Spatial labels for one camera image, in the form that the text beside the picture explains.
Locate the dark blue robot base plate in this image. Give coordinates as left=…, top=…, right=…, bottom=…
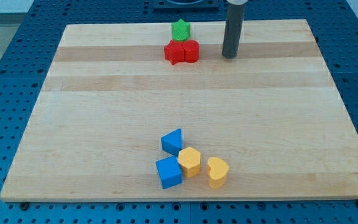
left=150, top=0, right=219, bottom=11

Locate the red round block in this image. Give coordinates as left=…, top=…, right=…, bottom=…
left=183, top=40, right=200, bottom=63

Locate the green star block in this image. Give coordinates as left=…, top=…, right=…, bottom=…
left=171, top=19, right=191, bottom=41

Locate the blue triangle block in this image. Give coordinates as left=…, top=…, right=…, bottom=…
left=160, top=128, right=183, bottom=157

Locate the blue cube block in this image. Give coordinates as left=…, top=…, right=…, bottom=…
left=155, top=156, right=183, bottom=189

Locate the yellow hexagon block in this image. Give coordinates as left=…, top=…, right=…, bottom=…
left=178, top=147, right=201, bottom=178

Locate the wooden board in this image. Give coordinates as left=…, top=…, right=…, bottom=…
left=0, top=19, right=358, bottom=202

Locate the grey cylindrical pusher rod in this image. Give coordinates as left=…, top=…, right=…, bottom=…
left=222, top=0, right=247, bottom=59

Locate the red star block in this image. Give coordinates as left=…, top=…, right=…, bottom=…
left=164, top=40, right=185, bottom=65

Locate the yellow heart block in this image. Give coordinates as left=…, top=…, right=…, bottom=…
left=207, top=157, right=229, bottom=189

